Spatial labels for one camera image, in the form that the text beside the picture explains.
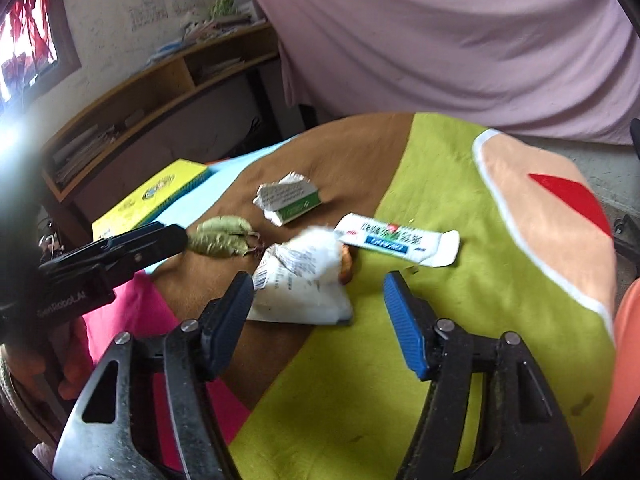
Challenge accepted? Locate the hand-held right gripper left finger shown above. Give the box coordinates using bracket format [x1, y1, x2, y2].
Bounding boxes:
[52, 271, 256, 480]

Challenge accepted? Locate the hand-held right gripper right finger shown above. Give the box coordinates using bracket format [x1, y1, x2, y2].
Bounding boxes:
[382, 270, 583, 480]

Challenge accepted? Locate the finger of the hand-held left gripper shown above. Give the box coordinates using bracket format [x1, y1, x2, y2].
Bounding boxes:
[100, 231, 189, 288]
[102, 221, 177, 253]

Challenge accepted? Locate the white plastic bag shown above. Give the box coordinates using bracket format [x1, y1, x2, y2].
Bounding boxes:
[247, 226, 354, 325]

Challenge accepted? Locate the green white carton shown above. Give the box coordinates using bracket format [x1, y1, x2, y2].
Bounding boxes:
[253, 172, 323, 227]

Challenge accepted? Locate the pink plastic bucket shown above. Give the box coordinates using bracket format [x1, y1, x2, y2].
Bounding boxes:
[592, 277, 640, 471]

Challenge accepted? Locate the yellow book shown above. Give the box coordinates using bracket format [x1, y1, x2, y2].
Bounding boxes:
[92, 159, 211, 241]

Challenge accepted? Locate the multicoloured patchwork blanket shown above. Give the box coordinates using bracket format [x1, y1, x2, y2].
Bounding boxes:
[65, 112, 618, 480]

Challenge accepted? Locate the large stack of shelf papers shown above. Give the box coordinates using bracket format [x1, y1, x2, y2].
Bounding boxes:
[50, 125, 121, 186]

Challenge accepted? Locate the wooden shelf desk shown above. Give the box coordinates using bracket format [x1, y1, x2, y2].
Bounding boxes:
[40, 22, 281, 221]

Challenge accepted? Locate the small stack of shelf papers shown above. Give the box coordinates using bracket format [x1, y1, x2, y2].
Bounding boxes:
[195, 57, 246, 83]

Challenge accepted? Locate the pile of papers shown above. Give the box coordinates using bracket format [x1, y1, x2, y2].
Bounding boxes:
[147, 0, 268, 63]

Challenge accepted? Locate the window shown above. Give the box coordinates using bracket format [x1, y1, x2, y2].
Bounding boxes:
[0, 0, 83, 106]

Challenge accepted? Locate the pink hanging sheet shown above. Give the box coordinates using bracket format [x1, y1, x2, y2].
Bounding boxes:
[232, 0, 640, 146]

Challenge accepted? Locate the large paper wall calendar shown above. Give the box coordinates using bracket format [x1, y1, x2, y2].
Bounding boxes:
[119, 0, 160, 31]

